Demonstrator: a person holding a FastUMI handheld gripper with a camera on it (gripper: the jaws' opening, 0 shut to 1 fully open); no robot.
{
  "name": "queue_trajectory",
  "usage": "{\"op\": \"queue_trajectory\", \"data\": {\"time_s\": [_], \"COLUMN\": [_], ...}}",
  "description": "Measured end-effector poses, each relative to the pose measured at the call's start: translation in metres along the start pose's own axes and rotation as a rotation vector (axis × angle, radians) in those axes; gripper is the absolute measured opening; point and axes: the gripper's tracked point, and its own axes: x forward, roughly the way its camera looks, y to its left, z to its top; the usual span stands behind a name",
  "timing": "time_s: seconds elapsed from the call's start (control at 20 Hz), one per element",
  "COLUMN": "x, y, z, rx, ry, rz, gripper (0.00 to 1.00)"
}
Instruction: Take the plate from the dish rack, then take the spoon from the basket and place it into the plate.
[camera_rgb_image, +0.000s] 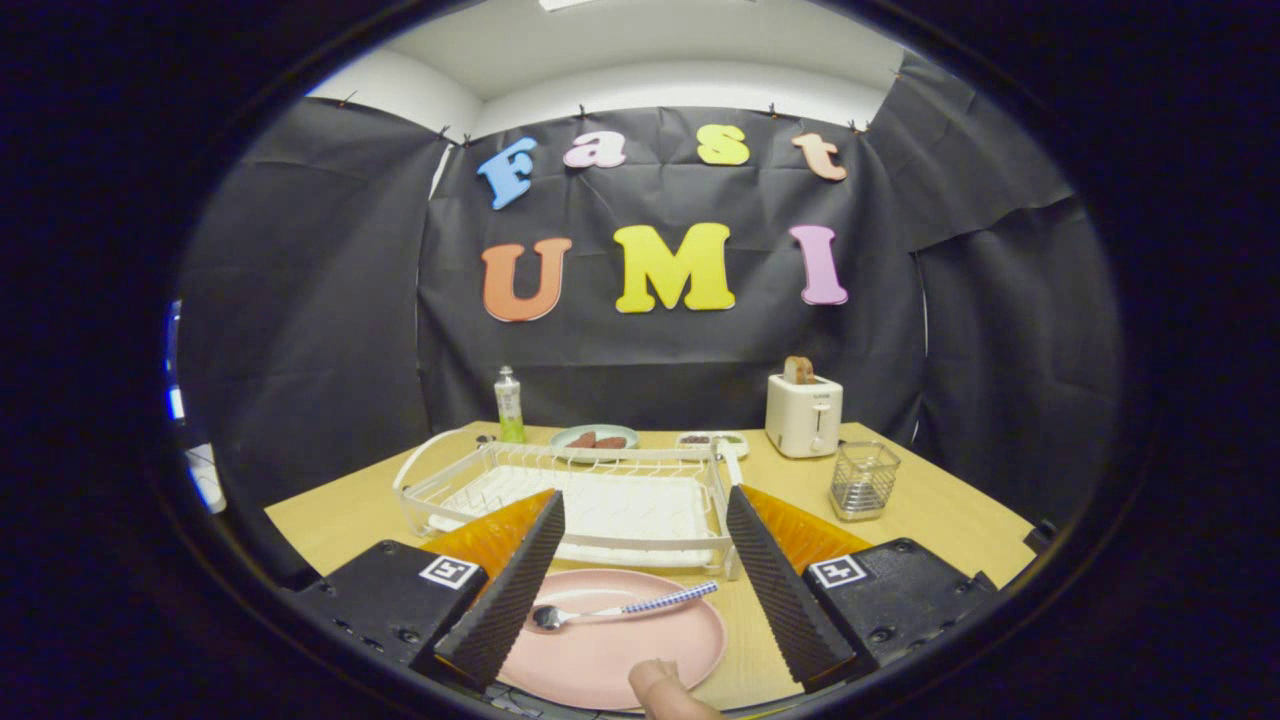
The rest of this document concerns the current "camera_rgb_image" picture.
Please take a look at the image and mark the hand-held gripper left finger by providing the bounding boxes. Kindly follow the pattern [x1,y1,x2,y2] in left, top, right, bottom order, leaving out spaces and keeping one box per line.
[283,490,568,693]

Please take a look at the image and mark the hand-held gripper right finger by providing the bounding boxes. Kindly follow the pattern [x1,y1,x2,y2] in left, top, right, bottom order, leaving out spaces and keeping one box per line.
[725,485,998,693]

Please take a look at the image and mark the pink plate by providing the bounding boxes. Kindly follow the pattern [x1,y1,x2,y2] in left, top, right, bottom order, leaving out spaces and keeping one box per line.
[497,568,728,711]

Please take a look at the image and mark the spoon with blue checked handle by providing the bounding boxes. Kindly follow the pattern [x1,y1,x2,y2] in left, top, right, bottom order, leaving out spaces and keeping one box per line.
[531,582,719,632]

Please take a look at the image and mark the metal wire basket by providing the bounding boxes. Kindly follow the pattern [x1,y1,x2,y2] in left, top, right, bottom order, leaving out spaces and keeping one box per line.
[830,441,902,522]

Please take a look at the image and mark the white wire dish rack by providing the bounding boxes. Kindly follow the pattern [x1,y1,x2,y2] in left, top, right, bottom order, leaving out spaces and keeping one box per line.
[392,428,746,581]

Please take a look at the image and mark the small pale green plate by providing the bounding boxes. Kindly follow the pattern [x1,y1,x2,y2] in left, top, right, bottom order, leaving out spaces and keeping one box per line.
[549,424,640,463]

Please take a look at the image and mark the white divided condiment dish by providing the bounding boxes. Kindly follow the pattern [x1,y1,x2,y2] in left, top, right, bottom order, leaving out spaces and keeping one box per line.
[675,431,750,459]

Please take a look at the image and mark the green liquid bottle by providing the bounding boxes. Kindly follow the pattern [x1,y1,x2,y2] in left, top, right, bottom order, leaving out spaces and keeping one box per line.
[495,365,527,445]

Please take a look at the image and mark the white toaster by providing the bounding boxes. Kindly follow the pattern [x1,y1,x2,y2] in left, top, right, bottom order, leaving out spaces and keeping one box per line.
[765,373,844,459]

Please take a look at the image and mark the black backdrop cloth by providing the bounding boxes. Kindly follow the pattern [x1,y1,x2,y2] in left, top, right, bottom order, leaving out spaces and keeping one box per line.
[175,50,1126,581]

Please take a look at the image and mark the bright screen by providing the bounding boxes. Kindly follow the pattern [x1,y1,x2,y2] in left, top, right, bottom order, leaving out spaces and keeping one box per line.
[165,300,226,516]

